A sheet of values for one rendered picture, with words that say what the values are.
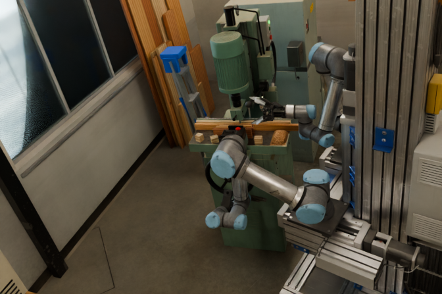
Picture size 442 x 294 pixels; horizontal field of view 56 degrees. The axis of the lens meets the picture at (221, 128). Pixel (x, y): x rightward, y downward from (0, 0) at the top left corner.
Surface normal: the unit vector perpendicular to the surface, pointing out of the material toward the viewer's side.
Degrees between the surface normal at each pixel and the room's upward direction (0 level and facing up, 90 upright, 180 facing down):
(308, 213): 94
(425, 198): 90
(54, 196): 90
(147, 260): 0
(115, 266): 0
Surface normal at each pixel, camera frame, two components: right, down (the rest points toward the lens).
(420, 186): -0.58, 0.52
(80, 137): 0.92, 0.06
